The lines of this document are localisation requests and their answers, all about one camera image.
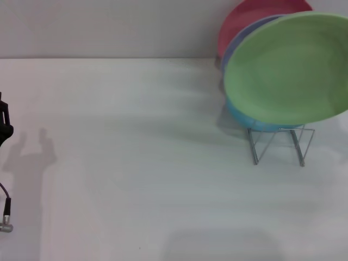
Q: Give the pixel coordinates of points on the blue round plastic plate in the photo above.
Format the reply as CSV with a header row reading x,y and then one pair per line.
x,y
244,118

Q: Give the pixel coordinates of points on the pink round plastic plate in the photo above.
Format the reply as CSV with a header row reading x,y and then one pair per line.
x,y
239,19

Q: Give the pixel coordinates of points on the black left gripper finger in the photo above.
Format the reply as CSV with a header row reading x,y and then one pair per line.
x,y
5,122

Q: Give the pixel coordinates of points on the purple round plastic plate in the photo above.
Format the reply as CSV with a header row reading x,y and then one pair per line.
x,y
239,40

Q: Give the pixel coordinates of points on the green round plastic plate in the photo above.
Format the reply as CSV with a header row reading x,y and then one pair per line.
x,y
293,70

